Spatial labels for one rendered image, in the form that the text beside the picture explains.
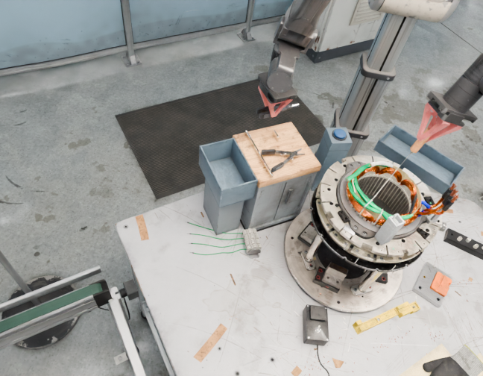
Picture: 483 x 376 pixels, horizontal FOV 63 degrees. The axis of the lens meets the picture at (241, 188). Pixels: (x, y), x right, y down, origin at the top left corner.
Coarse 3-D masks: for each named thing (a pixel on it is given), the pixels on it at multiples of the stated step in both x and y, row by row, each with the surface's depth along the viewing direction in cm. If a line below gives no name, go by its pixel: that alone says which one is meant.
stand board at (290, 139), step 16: (272, 128) 121; (288, 128) 122; (240, 144) 116; (256, 144) 116; (272, 144) 117; (288, 144) 118; (304, 144) 119; (256, 160) 113; (272, 160) 113; (304, 160) 115; (256, 176) 109; (288, 176) 111
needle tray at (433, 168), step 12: (396, 132) 130; (384, 144) 123; (396, 144) 129; (408, 144) 129; (384, 156) 126; (396, 156) 123; (408, 156) 127; (420, 156) 127; (432, 156) 126; (444, 156) 123; (408, 168) 122; (420, 168) 119; (432, 168) 125; (444, 168) 125; (456, 168) 123; (420, 180) 121; (432, 180) 118; (444, 180) 122
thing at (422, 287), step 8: (424, 264) 131; (424, 272) 128; (432, 272) 128; (424, 280) 126; (432, 280) 127; (416, 288) 124; (424, 288) 125; (424, 296) 124; (432, 296) 123; (440, 296) 123; (440, 304) 122
